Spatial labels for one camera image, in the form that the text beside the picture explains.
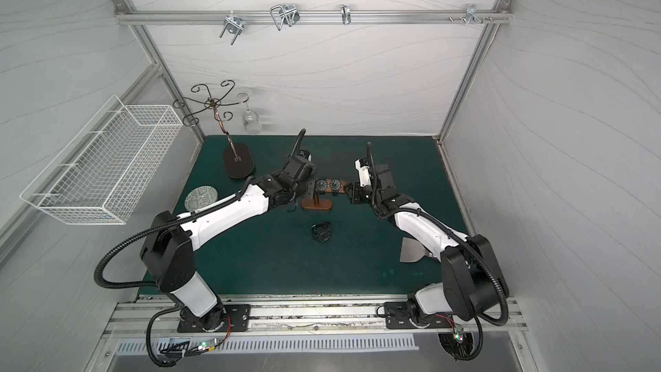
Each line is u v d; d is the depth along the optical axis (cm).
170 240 44
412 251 87
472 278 43
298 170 64
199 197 97
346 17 78
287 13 76
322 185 86
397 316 73
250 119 97
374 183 66
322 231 91
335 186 86
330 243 89
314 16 77
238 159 111
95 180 66
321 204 97
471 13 77
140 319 75
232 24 77
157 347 70
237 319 74
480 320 70
